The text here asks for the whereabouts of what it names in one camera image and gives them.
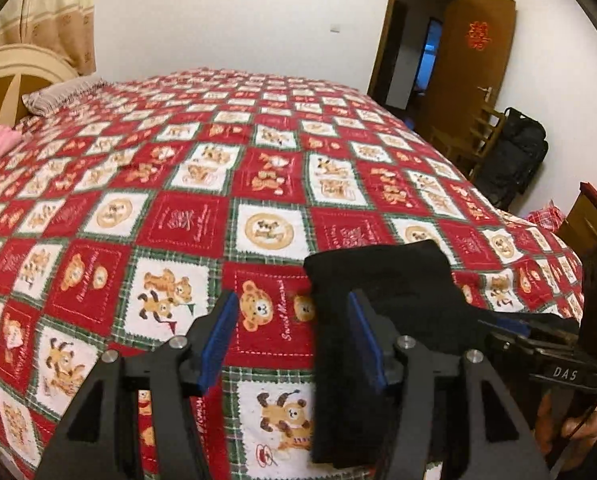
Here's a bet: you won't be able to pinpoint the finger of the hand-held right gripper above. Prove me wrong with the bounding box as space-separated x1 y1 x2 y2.
480 314 580 339
483 334 548 362

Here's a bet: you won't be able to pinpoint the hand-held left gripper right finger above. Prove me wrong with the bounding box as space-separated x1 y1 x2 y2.
346 289 552 480

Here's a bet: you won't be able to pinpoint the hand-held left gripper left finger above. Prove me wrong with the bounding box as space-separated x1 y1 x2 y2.
36 290 242 480

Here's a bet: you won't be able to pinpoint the black pants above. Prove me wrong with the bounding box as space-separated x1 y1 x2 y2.
303 239 582 467

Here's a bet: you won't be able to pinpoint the person's right hand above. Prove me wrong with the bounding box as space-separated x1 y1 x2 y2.
533 391 597 457

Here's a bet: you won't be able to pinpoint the red plaid cloth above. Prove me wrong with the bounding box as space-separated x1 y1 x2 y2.
523 199 567 234

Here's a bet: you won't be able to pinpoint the wooden dresser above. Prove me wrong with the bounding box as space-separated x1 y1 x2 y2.
555 182 597 257

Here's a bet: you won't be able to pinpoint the black luggage bag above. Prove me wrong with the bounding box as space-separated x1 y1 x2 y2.
471 107 550 212

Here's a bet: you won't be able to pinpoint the red bear-print bedspread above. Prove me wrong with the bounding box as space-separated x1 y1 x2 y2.
0 67 587 480

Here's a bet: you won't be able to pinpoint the wooden chair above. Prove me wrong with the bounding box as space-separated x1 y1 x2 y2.
429 102 507 182

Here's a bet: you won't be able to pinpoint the wooden door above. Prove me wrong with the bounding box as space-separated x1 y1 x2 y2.
419 0 519 162

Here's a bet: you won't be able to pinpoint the striped pillow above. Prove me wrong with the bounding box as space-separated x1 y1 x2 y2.
22 75 112 117

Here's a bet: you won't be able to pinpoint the red paper door decoration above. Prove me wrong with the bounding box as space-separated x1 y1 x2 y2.
465 20 490 51

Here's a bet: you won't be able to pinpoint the cream bed headboard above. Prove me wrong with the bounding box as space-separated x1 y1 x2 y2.
0 43 80 129

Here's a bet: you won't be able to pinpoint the beige patterned curtain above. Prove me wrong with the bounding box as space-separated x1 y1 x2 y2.
0 0 97 79

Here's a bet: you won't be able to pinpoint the wooden door frame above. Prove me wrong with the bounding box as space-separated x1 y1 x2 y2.
367 0 465 112

